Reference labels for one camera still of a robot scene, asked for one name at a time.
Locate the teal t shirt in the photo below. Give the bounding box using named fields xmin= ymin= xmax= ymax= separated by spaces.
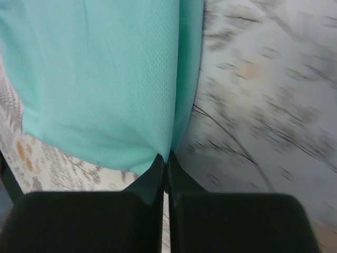
xmin=1 ymin=1 xmax=204 ymax=174

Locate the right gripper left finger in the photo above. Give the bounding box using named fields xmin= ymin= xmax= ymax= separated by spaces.
xmin=1 ymin=155 xmax=165 ymax=252

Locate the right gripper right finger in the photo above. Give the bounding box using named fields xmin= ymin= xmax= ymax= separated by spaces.
xmin=167 ymin=153 xmax=320 ymax=253

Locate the floral table mat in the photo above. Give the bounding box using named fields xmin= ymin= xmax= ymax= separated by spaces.
xmin=1 ymin=1 xmax=336 ymax=252

